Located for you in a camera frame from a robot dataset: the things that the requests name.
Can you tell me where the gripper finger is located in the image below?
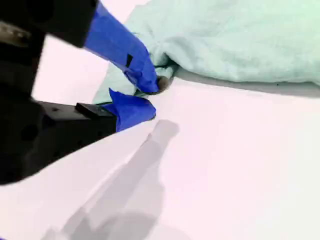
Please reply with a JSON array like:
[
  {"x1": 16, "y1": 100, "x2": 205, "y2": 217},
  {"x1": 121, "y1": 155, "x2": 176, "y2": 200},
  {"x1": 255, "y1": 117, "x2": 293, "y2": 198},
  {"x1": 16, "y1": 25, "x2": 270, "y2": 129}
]
[
  {"x1": 46, "y1": 0, "x2": 173, "y2": 95},
  {"x1": 42, "y1": 87, "x2": 157, "y2": 165}
]

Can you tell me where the pale green T-shirt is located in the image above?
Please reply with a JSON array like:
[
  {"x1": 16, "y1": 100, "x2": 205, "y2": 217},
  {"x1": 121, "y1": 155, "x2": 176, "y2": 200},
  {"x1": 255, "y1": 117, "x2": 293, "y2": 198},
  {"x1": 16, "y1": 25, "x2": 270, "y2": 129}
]
[{"x1": 92, "y1": 0, "x2": 320, "y2": 105}]

